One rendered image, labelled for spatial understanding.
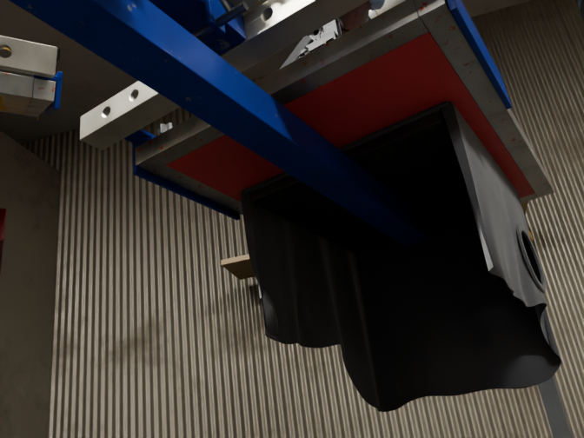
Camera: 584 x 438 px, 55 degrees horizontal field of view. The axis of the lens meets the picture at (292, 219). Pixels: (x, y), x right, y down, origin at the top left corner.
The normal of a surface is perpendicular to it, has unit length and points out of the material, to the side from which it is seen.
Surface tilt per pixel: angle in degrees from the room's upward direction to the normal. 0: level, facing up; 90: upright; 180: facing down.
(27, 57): 122
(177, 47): 90
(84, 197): 90
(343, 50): 90
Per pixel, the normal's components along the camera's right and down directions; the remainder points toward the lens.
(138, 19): 0.83, -0.33
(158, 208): -0.26, -0.37
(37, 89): 0.44, 0.12
